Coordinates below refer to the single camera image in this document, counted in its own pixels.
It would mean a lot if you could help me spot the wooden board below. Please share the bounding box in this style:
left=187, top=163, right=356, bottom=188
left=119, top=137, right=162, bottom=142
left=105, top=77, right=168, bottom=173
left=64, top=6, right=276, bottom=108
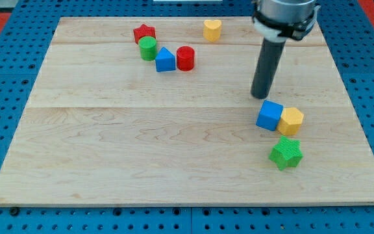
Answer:
left=0, top=17, right=374, bottom=207

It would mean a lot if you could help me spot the blue triangle block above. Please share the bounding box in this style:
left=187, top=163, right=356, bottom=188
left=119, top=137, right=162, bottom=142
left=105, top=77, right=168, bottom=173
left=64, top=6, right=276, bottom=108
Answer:
left=155, top=47, right=176, bottom=72

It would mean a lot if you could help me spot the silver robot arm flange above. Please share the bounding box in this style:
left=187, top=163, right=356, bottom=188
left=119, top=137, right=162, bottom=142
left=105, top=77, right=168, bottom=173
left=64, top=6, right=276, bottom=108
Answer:
left=252, top=0, right=321, bottom=43

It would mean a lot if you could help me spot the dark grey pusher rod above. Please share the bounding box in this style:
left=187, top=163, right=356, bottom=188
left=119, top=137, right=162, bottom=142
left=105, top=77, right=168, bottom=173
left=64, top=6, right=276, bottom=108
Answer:
left=251, top=39, right=285, bottom=99

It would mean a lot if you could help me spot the green star block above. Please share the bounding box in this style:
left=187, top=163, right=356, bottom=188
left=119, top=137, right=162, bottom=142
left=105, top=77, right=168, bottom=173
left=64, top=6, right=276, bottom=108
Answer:
left=269, top=135, right=303, bottom=171

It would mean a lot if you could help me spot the blue cube block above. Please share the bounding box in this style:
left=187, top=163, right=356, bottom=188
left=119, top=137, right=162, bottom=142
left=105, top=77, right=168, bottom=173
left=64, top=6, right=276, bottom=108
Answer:
left=255, top=100, right=283, bottom=131

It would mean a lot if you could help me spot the red cylinder block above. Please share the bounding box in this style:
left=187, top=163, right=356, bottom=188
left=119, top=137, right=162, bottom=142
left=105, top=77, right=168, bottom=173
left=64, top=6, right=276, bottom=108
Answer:
left=176, top=45, right=195, bottom=72

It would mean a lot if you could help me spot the yellow heart block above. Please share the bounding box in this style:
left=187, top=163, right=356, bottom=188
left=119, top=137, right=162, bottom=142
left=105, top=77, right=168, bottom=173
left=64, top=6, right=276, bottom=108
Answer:
left=203, top=19, right=222, bottom=42

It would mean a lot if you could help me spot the green cylinder block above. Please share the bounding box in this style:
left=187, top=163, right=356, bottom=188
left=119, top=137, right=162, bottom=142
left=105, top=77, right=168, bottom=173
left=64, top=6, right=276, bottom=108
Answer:
left=138, top=36, right=157, bottom=61

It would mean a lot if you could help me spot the red star block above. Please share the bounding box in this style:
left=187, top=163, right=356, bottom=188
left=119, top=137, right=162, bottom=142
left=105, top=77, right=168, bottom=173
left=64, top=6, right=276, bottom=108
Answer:
left=132, top=24, right=156, bottom=44

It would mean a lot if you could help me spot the yellow hexagon block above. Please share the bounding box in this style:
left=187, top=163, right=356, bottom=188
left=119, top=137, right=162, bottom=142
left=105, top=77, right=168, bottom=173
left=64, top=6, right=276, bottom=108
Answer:
left=277, top=107, right=305, bottom=136

